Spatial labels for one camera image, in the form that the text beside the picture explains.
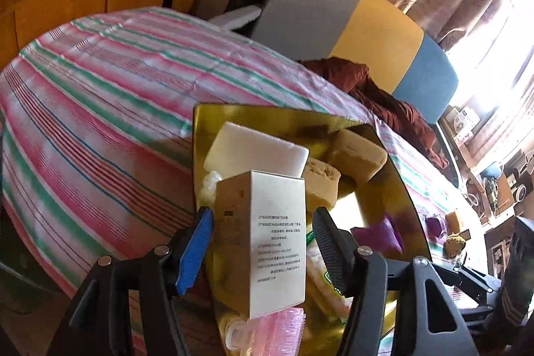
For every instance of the bright window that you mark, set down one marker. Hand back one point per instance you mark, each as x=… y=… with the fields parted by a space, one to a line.
x=496 y=47

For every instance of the striped pink green cloth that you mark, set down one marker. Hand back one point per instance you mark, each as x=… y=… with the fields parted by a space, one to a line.
x=104 y=110

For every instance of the white printed carton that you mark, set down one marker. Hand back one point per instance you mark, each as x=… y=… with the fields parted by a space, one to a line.
x=461 y=120

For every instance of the white round appliance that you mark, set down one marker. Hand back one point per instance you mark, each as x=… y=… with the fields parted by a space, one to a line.
x=521 y=194

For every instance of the translucent white plastic item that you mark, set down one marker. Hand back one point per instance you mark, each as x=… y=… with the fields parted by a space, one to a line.
x=208 y=187

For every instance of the clear plastic bottle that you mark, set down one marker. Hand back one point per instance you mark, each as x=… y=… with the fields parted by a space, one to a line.
x=242 y=335

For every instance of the dark red jacket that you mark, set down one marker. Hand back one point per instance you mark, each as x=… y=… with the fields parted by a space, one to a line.
x=396 y=114

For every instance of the blue round container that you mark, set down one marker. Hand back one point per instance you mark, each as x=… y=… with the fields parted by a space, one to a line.
x=491 y=170

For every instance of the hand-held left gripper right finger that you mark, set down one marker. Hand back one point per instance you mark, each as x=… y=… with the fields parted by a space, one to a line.
x=331 y=251

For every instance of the shiny gold box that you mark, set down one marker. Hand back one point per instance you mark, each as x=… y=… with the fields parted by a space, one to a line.
x=258 y=116

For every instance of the pink ribbed plastic item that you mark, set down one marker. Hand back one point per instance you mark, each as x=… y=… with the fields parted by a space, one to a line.
x=283 y=333

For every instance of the grey yellow blue chair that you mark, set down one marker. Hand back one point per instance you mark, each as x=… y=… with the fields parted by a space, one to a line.
x=313 y=5

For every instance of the purple item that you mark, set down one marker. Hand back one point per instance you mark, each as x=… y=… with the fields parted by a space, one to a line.
x=436 y=224

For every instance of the cream cardboard carton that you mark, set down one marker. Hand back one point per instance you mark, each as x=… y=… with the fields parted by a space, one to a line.
x=258 y=239

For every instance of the green-edged cracker packet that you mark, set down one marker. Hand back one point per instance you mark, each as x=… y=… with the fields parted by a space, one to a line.
x=322 y=281

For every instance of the white rectangular bar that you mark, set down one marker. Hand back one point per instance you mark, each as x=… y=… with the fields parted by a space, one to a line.
x=250 y=151

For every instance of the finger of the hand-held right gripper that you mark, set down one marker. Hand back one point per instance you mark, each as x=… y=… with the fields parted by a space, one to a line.
x=475 y=283
x=479 y=315

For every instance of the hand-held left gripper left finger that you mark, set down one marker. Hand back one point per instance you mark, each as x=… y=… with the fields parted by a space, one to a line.
x=194 y=251

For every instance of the wooden desk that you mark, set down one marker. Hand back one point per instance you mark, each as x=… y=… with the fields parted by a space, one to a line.
x=473 y=176

